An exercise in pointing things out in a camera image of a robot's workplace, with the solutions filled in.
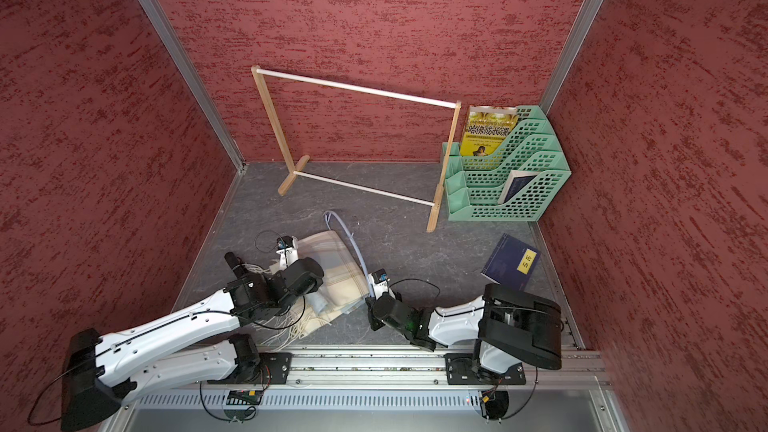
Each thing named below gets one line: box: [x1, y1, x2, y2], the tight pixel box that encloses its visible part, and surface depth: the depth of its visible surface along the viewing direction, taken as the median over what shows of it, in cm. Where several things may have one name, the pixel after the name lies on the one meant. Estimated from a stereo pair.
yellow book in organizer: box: [460, 105, 519, 156], surface depth 106 cm
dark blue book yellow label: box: [480, 233, 541, 291], surface depth 94 cm
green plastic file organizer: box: [446, 106, 571, 222], surface depth 102 cm
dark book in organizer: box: [498, 170, 539, 204], surface depth 96 cm
